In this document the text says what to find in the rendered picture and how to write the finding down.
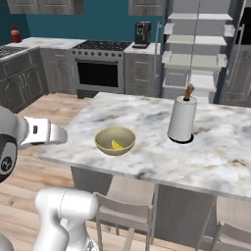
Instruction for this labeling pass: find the red bottle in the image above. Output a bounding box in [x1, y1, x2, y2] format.
[10, 25, 23, 44]

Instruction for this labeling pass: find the black coffee machine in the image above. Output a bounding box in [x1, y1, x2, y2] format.
[131, 21, 152, 50]

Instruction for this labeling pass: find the yellow lemon wedge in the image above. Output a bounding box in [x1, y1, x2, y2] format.
[111, 139, 126, 152]

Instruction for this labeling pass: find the grey drawer cabinet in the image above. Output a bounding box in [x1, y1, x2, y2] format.
[124, 51, 163, 98]

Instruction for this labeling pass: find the open fridge with white shelves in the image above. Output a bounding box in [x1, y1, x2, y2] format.
[153, 0, 239, 105]

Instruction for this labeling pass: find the white paper towel roll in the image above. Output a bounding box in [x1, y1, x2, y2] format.
[167, 83, 199, 145]

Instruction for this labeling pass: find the olive green bowl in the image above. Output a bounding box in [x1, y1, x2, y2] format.
[94, 125, 137, 157]

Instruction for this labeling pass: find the beige bar stool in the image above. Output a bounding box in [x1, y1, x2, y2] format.
[92, 174, 160, 251]
[195, 195, 251, 251]

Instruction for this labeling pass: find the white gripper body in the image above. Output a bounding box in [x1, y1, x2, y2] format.
[48, 123, 69, 145]

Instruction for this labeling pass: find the grey dining counter base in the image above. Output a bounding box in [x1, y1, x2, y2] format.
[70, 166, 251, 248]

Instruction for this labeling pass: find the grey base cabinet run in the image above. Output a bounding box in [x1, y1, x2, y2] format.
[0, 45, 78, 115]

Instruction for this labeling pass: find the grey wall cabinet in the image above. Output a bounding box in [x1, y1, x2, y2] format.
[127, 0, 165, 17]
[6, 0, 85, 16]

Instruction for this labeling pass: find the steel range with oven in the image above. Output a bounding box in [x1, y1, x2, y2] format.
[71, 39, 133, 100]

